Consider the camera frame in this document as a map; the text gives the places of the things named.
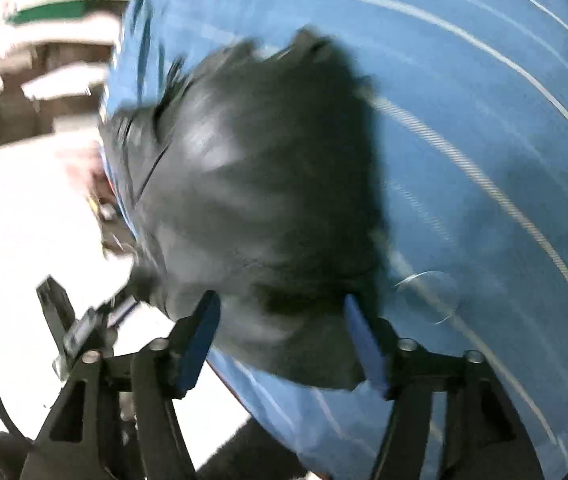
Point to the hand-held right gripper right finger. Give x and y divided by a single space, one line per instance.
363 345

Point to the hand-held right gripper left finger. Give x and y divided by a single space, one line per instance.
199 340

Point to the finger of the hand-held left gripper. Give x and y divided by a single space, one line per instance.
81 332

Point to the black leather jacket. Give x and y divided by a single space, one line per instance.
264 185

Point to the rack of hanging clothes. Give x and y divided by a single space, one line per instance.
64 80

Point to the blue striped bedsheet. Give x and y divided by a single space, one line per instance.
463 135

